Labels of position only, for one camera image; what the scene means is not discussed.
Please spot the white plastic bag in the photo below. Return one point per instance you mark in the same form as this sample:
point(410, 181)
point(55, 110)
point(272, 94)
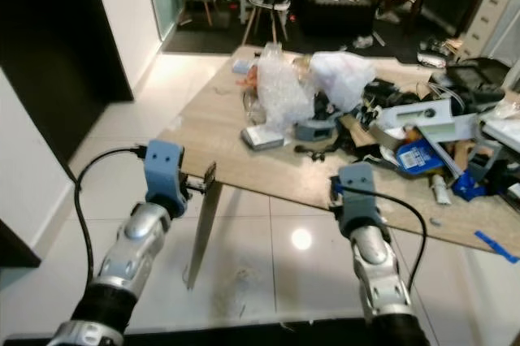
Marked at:
point(341, 74)

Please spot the clear bubble wrap bundle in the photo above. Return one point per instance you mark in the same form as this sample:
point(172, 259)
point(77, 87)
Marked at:
point(280, 90)

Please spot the small flat white box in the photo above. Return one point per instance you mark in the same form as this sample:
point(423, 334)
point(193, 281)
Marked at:
point(264, 136)

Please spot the grey-blue printed plastic part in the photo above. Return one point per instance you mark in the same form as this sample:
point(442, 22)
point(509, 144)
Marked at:
point(312, 129)

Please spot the blue box with white label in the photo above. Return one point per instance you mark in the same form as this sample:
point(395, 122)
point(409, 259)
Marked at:
point(418, 157)

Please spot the long white cardboard box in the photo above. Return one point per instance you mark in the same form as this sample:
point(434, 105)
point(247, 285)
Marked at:
point(414, 114)

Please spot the black soft case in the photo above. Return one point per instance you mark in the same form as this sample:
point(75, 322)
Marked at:
point(475, 78)

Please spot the white drawer cabinet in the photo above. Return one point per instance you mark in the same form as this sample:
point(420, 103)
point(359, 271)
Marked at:
point(491, 17)

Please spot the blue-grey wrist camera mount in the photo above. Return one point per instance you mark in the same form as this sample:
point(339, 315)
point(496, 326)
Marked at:
point(164, 171)
point(359, 196)

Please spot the blue tape strip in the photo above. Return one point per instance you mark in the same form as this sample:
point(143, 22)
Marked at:
point(496, 246)

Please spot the blue plastic clamp part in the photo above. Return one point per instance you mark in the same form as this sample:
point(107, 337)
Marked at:
point(469, 186)

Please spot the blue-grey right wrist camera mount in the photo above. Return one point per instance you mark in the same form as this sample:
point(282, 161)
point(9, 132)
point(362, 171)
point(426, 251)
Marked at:
point(359, 196)

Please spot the light wooden table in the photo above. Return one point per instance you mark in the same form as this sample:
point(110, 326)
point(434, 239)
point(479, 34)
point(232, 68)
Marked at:
point(211, 135)

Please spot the black ottoman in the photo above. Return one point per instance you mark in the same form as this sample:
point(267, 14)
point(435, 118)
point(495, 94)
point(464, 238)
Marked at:
point(333, 9)

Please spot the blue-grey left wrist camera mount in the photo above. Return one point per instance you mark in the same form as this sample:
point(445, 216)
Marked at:
point(164, 171)

